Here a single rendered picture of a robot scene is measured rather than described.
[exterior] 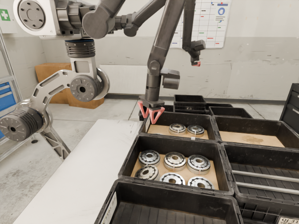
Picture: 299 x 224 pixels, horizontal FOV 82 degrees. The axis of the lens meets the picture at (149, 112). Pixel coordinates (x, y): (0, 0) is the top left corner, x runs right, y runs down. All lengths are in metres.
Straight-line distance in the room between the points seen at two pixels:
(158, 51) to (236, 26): 3.31
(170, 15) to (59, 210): 0.88
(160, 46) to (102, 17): 0.20
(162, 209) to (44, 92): 0.93
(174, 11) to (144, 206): 0.65
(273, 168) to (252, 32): 3.21
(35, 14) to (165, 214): 0.78
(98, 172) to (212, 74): 3.24
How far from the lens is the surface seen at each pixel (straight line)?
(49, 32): 0.69
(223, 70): 3.90
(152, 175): 0.73
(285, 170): 1.04
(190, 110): 2.28
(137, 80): 3.72
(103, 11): 0.60
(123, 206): 0.72
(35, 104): 1.30
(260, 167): 0.99
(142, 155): 0.86
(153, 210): 0.70
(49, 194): 1.03
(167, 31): 0.60
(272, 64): 4.22
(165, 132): 1.09
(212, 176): 0.85
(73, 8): 0.66
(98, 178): 1.01
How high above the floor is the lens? 1.40
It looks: 25 degrees down
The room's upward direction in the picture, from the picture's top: straight up
